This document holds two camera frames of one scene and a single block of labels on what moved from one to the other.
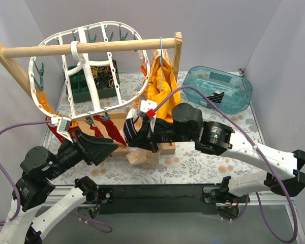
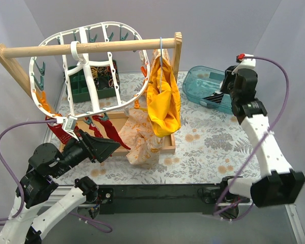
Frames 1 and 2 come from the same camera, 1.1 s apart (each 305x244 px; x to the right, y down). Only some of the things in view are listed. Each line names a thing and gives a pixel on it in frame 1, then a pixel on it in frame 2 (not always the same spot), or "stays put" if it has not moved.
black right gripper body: x=150 y=134 to x=225 y=85
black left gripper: x=84 y=148 stays put
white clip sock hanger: x=64 y=88 stays put
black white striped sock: x=216 y=97 stays put
